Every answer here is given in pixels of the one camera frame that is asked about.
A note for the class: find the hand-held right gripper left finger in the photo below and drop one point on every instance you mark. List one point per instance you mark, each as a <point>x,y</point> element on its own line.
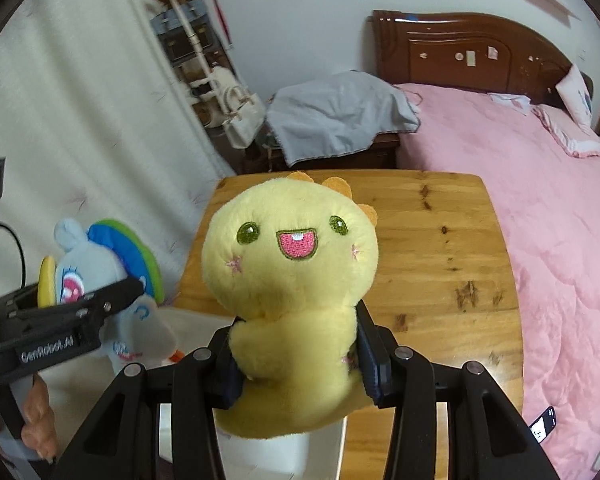
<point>228,385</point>

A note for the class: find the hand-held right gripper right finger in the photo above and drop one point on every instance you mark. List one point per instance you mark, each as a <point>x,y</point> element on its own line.
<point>372,375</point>

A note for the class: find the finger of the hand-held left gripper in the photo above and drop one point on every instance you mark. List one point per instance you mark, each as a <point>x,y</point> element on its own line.
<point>115,297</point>

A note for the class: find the blue rainbow unicorn plush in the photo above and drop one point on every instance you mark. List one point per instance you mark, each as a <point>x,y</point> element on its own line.
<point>80,265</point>

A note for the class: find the white plastic bin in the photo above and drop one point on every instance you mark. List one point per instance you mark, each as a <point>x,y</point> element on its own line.
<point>275,460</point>

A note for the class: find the yellow plush toy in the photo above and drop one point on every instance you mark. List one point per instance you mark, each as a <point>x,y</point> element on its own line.
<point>280,270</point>

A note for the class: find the blue shoulder bag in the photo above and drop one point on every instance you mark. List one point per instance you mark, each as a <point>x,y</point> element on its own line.
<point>177,40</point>

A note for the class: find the person's left hand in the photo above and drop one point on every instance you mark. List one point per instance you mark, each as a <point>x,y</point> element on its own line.
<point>39,420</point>

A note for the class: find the black smartphone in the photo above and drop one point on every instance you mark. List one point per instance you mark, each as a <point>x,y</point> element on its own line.
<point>542,426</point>

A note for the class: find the white patterned curtain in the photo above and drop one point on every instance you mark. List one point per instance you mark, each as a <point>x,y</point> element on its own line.
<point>80,110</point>

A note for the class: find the fluffy white brown bag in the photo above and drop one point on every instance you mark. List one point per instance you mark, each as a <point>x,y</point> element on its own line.
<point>205,105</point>

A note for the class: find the white handbag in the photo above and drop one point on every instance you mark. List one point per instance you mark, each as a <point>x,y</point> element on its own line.
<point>240,112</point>

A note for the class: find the pink blanket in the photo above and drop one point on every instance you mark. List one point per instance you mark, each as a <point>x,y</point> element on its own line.
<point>540,220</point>

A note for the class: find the grey cloth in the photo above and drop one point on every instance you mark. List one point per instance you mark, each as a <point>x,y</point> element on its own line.
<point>335,110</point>

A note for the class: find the pink ruffled pillow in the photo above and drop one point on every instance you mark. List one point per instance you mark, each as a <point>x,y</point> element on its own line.
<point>567,132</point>

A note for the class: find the brown wooden headboard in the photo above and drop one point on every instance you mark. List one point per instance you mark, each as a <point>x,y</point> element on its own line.
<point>445,55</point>

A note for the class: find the white printed pillow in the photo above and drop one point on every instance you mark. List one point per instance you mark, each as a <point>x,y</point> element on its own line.
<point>575,95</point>

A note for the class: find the pink wall strip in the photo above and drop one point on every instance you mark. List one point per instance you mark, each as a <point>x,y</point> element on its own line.
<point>550,0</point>

